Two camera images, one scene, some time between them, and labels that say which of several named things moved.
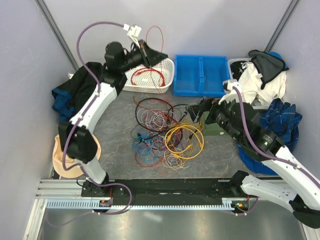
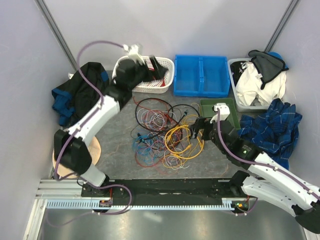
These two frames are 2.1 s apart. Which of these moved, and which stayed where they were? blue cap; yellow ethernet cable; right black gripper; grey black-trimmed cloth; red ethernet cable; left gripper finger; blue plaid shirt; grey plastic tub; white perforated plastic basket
Moved: left gripper finger; red ethernet cable; right black gripper
Stayed: blue cap; white perforated plastic basket; yellow ethernet cable; grey plastic tub; grey black-trimmed cloth; blue plaid shirt
